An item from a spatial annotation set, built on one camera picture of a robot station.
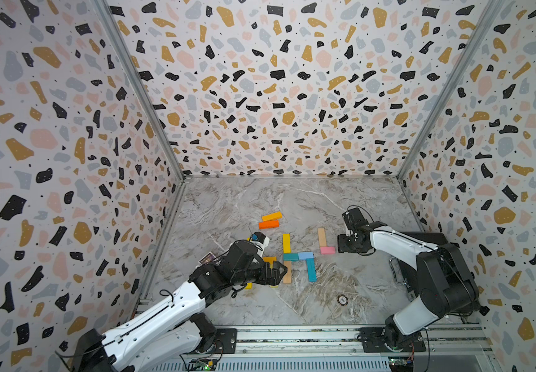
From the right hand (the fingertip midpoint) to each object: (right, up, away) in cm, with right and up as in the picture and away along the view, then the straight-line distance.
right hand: (345, 245), depth 94 cm
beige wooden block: (-9, +2, +4) cm, 10 cm away
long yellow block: (-35, -5, -29) cm, 46 cm away
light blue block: (-17, -4, -1) cm, 17 cm away
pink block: (-7, -2, +2) cm, 7 cm away
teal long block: (-14, -9, -4) cm, 17 cm away
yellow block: (-24, +1, +1) cm, 24 cm away
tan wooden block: (-24, -10, -8) cm, 27 cm away
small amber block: (-31, -6, 0) cm, 31 cm away
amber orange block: (-30, +11, +13) cm, 34 cm away
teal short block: (-22, -4, -1) cm, 23 cm away
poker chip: (-4, -17, -11) cm, 21 cm away
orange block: (-32, +8, +8) cm, 34 cm away
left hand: (-26, -3, -20) cm, 33 cm away
